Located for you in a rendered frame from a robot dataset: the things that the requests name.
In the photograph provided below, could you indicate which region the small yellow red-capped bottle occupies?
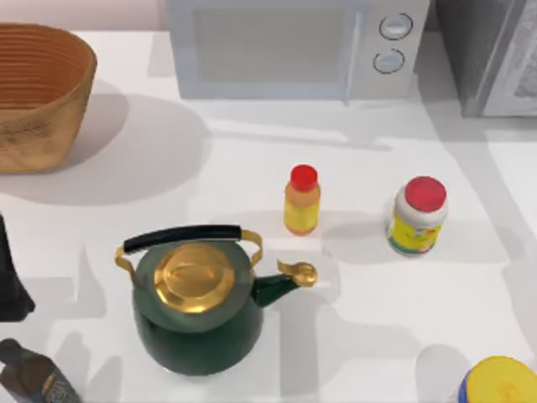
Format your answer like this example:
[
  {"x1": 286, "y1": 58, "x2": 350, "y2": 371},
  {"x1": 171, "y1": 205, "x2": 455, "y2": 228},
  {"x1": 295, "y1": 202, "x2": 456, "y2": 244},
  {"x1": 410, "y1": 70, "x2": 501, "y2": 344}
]
[{"x1": 284, "y1": 164, "x2": 322, "y2": 237}]

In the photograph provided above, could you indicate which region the white yellow red-lidded jar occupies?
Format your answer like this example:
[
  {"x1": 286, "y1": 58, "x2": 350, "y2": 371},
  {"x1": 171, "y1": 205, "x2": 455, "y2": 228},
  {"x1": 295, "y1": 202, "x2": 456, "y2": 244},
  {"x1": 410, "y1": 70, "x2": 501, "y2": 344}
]
[{"x1": 384, "y1": 175, "x2": 450, "y2": 258}]

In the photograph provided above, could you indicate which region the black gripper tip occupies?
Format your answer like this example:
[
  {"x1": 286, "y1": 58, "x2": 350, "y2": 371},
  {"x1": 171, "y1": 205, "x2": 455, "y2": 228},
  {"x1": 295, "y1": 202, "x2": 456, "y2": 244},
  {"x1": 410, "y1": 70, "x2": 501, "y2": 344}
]
[{"x1": 0, "y1": 214, "x2": 37, "y2": 323}]

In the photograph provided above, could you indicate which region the pale microwave oven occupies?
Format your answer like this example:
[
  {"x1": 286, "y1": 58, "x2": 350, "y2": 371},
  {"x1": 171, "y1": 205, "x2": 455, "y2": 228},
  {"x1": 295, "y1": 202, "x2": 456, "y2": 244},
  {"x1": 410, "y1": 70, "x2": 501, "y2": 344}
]
[{"x1": 164, "y1": 0, "x2": 432, "y2": 108}]

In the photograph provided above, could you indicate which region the yellow-lidded blue can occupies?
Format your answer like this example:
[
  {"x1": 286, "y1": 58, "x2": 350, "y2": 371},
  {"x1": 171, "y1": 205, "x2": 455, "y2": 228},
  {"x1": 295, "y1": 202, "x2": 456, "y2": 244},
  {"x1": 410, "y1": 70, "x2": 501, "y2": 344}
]
[{"x1": 456, "y1": 355, "x2": 537, "y2": 403}]

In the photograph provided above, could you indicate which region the dark glass bottle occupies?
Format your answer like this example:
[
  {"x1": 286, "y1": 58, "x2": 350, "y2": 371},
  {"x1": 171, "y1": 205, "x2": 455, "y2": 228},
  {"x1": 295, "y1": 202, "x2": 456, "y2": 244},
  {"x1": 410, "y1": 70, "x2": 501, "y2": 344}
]
[{"x1": 0, "y1": 338, "x2": 81, "y2": 403}]

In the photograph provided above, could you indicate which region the brown woven basket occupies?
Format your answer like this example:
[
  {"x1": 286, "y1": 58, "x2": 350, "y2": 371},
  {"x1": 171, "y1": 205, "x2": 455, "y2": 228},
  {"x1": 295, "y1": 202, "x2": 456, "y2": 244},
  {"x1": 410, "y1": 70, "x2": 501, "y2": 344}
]
[{"x1": 0, "y1": 23, "x2": 99, "y2": 175}]

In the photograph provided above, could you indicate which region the green and gold kettle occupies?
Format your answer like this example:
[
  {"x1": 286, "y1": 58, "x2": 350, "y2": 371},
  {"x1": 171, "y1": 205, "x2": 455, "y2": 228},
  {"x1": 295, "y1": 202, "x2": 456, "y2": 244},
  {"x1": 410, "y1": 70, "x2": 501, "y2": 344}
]
[{"x1": 113, "y1": 224, "x2": 320, "y2": 377}]

